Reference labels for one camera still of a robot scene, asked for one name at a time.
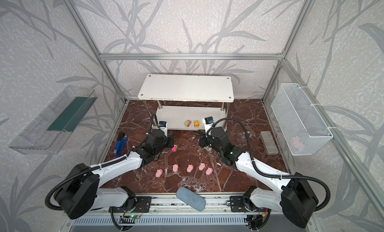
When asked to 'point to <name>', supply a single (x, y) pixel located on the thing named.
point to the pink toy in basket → (297, 144)
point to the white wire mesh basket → (303, 129)
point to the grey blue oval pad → (193, 199)
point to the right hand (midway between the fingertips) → (199, 126)
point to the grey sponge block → (269, 143)
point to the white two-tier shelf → (188, 100)
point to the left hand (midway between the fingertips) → (176, 130)
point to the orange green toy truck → (196, 123)
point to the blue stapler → (120, 146)
